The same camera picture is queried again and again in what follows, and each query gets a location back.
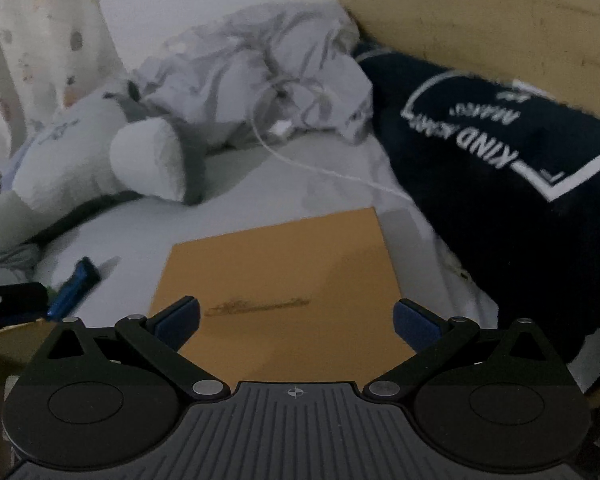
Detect wooden headboard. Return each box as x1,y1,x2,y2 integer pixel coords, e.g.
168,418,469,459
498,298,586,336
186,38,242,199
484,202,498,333
339,0,600,116

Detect grey crumpled blanket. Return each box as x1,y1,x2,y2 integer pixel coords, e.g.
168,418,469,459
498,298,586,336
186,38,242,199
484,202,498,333
132,3,373,150

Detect orange box lid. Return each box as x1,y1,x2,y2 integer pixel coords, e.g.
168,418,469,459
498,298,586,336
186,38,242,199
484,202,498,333
151,208,414,386

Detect pineapple print curtain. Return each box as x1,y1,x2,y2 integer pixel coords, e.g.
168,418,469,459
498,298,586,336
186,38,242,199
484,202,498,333
0,0,122,177

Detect white charging cable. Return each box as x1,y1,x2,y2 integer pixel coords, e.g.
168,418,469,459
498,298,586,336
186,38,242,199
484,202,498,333
251,79,414,204

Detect light green cat pillow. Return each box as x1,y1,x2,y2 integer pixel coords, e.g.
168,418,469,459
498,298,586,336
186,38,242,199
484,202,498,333
0,77,206,255

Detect blue black electric shaver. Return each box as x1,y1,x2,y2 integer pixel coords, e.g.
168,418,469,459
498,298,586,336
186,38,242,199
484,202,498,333
46,257,102,322

